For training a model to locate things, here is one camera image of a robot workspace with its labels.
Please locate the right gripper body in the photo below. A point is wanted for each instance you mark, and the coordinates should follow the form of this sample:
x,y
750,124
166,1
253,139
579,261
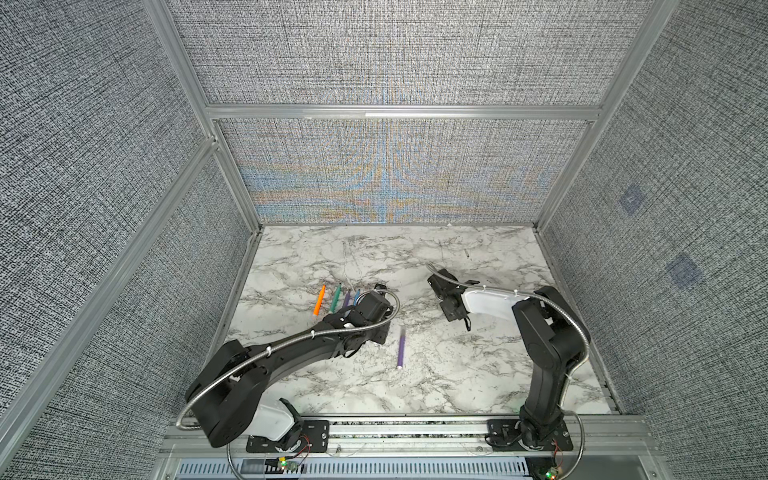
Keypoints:
x,y
448,317

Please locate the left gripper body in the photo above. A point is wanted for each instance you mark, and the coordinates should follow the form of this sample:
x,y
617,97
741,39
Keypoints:
x,y
377,333

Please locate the green highlighter pen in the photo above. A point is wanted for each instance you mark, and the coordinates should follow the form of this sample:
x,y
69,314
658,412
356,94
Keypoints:
x,y
333,307

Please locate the orange highlighter pen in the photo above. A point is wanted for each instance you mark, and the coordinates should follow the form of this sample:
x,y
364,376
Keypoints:
x,y
319,301

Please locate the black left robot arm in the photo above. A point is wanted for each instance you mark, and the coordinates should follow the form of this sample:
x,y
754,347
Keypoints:
x,y
226,398

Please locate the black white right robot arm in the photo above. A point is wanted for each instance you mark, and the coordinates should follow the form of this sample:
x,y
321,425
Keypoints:
x,y
555,339

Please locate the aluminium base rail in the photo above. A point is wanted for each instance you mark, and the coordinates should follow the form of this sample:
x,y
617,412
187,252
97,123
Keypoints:
x,y
463,435

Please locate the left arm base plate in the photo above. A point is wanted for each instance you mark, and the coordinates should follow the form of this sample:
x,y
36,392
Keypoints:
x,y
310,434

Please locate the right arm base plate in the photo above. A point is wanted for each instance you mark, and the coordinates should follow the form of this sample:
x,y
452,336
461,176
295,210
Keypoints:
x,y
512,435

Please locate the white vented cable duct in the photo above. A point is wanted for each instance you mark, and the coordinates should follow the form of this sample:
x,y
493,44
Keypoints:
x,y
389,468

